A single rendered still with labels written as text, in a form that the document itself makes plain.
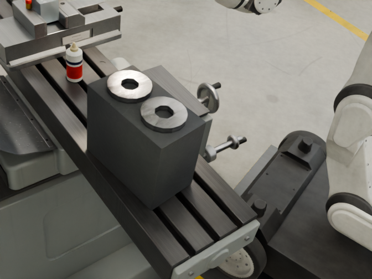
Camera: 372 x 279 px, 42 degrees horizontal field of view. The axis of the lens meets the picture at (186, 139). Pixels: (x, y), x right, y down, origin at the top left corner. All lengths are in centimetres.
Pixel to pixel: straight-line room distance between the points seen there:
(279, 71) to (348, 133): 190
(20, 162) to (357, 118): 82
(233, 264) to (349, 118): 59
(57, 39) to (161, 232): 62
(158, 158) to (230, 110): 185
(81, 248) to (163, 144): 84
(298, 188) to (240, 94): 133
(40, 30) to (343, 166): 88
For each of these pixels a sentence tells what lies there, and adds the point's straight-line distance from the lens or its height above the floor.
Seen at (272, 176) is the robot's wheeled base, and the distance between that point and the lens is 160.
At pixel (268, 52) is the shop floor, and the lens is 327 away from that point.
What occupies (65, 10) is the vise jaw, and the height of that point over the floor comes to 104.
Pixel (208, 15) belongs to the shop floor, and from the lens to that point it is 351.
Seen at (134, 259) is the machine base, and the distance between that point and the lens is 179.
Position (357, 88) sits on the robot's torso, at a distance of 123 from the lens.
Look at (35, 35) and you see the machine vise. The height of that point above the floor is 101.
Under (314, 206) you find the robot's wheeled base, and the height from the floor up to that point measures 57.
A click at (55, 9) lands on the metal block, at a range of 134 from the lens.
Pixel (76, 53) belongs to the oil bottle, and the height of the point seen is 101.
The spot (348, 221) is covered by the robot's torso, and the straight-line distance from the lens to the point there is 144.
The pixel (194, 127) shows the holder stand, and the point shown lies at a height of 111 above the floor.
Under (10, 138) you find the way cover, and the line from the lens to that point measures 121.
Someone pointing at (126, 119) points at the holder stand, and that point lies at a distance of 91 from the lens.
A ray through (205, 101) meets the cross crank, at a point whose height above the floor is 63.
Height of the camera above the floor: 173
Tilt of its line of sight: 44 degrees down
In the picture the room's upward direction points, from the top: 12 degrees clockwise
